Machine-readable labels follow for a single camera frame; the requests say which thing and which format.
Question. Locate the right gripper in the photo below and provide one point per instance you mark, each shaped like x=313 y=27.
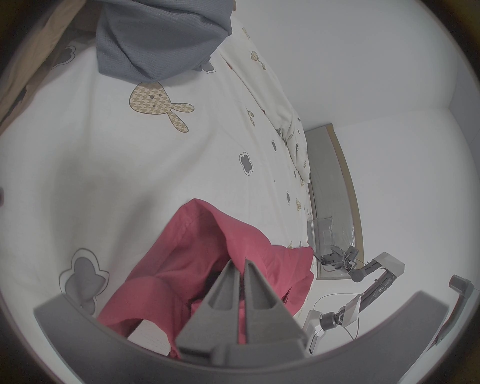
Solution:
x=333 y=259

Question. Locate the bed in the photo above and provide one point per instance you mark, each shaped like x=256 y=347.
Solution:
x=150 y=157

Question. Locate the brown garment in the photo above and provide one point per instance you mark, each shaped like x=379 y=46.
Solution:
x=33 y=48

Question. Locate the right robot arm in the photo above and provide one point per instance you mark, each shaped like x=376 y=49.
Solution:
x=386 y=262

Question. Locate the white printed quilt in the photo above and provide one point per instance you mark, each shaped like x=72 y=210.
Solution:
x=270 y=93

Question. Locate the grey garment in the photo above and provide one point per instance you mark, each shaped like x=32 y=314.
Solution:
x=157 y=37

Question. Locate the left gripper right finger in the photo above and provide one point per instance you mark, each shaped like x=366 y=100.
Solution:
x=266 y=322

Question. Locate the red shirt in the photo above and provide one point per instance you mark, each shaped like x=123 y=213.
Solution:
x=180 y=255

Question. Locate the clear plastic box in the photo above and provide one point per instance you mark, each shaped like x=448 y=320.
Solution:
x=320 y=230

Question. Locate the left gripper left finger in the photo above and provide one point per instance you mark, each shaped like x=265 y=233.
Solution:
x=213 y=322

